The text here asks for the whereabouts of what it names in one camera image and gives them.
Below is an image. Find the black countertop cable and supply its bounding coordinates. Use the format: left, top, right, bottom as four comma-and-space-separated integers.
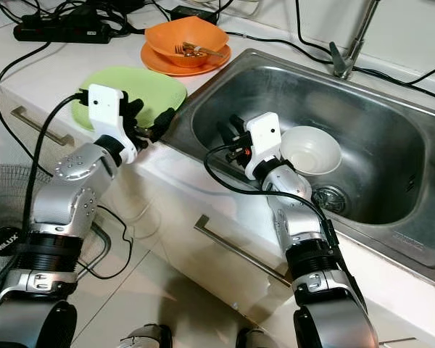
294, 0, 435, 84

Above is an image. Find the black power adapter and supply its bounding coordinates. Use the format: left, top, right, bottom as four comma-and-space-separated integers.
169, 6, 215, 22

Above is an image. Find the steel sink drain strainer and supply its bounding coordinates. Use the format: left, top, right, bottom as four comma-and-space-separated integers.
312, 185, 349, 216

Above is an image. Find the stainless steel sink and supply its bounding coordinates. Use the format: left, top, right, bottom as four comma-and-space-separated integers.
163, 49, 435, 269

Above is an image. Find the orange plate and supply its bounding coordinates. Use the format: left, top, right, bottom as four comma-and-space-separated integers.
140, 41, 231, 77

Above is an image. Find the black fan cable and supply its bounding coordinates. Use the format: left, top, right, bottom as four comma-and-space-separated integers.
76, 207, 135, 280

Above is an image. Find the white bowl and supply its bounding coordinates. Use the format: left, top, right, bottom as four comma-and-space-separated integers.
279, 125, 343, 176

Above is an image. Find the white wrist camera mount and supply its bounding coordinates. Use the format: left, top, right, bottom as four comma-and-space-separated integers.
88, 83, 138, 157
245, 112, 282, 178

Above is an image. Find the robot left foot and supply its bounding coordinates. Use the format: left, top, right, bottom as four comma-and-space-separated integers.
123, 325, 171, 348

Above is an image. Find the silver fork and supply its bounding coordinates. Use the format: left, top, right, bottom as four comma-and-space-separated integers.
174, 42, 229, 59

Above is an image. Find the orange bowl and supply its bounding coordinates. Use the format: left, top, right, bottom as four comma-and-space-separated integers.
145, 16, 229, 68

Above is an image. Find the black power strip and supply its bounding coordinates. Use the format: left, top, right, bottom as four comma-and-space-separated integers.
14, 16, 111, 43

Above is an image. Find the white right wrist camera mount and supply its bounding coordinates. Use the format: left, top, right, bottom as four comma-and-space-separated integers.
245, 112, 282, 178

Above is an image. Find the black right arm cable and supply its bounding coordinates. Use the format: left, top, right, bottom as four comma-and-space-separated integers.
203, 144, 334, 240

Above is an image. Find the steel faucet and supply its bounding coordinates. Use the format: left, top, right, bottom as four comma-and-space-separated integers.
330, 0, 385, 79

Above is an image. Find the steel cabinet handle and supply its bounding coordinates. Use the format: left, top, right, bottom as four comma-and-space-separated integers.
194, 215, 293, 287
11, 107, 73, 148

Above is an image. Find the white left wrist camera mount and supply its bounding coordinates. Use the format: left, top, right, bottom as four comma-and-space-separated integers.
88, 83, 138, 157

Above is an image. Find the green plate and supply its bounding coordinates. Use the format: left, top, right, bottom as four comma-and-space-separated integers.
71, 65, 188, 133

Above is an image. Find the grey standing fan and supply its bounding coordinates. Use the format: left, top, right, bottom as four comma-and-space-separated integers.
0, 165, 102, 280

